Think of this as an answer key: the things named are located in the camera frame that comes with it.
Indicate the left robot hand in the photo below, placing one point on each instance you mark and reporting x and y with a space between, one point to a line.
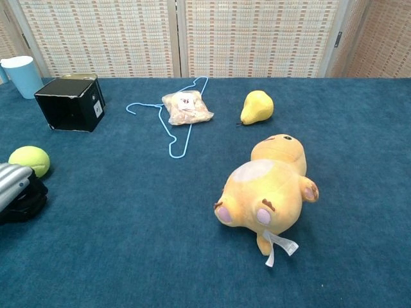
19 192

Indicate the yellow tennis ball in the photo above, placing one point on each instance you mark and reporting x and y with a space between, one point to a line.
30 160

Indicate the black open box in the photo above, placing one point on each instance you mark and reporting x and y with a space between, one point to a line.
70 106

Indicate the light blue pitcher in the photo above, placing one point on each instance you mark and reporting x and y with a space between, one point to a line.
24 75

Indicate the gold tin can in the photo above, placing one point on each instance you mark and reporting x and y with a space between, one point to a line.
82 76

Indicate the clear snack bag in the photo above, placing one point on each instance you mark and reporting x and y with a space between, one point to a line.
186 107

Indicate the woven folding screen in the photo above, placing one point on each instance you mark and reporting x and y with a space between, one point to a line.
205 38

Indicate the yellow plush toy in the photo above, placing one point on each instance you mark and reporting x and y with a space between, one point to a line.
266 189

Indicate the yellow pear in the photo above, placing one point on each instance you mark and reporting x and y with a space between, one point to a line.
257 107

